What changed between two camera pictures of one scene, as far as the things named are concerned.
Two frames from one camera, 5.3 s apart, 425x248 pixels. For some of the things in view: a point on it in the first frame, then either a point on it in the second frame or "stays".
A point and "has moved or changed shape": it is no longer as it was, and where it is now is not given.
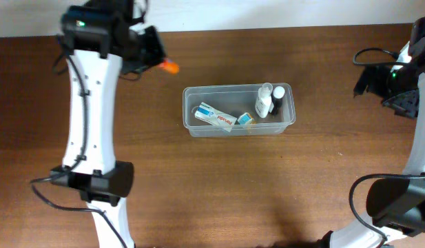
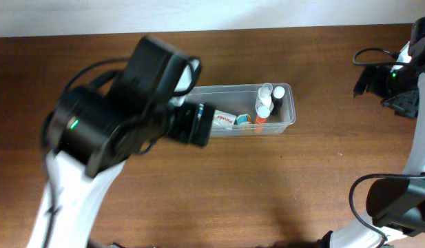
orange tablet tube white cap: x=168 y=65 has moved or changed shape
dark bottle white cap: x=277 y=97 stays
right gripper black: x=365 y=80 stays
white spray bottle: x=264 y=104 stays
